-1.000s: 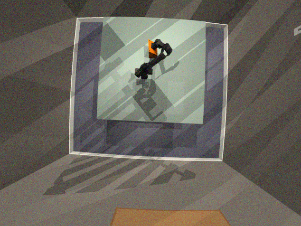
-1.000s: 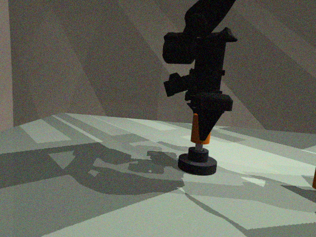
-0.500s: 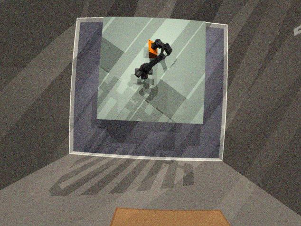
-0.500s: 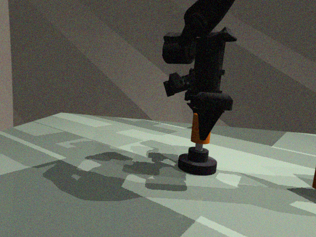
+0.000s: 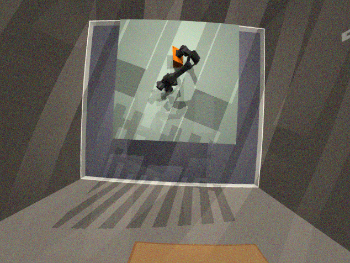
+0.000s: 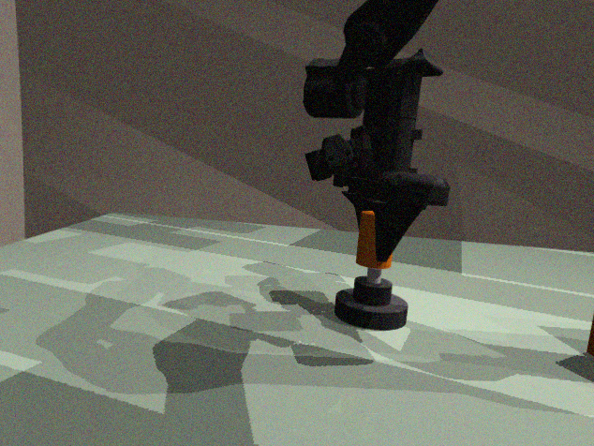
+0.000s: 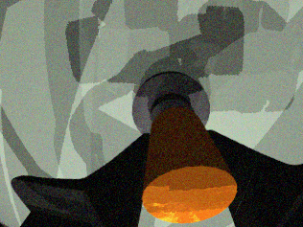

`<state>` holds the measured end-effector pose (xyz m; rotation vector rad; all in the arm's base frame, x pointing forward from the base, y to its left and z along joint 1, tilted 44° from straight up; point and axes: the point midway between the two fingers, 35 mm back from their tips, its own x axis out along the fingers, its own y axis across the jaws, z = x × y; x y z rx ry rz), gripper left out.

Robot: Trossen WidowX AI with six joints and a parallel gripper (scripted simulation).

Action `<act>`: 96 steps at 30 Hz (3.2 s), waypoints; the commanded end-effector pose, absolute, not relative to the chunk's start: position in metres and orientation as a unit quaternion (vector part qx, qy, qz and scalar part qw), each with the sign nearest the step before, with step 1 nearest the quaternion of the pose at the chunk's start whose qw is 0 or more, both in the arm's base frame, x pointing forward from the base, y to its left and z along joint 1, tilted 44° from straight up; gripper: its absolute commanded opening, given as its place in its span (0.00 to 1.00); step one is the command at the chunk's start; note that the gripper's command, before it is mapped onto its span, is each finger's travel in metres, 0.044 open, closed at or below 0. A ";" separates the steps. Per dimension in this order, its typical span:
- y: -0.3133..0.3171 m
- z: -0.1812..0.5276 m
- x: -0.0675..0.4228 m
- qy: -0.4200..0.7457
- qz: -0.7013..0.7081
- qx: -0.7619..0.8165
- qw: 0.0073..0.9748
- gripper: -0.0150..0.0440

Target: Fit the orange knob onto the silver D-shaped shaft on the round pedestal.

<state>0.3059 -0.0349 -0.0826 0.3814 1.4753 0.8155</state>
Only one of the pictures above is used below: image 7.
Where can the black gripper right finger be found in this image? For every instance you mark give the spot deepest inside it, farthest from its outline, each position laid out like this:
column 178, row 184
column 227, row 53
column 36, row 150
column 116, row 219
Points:
column 268, row 191

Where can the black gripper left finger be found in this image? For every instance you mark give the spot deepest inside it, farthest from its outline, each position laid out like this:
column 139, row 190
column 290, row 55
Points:
column 109, row 197

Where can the orange knob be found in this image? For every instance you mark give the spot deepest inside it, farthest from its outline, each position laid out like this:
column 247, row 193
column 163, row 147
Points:
column 186, row 178

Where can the black round pedestal with silver shaft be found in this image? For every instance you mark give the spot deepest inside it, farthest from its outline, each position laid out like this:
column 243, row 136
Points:
column 168, row 90

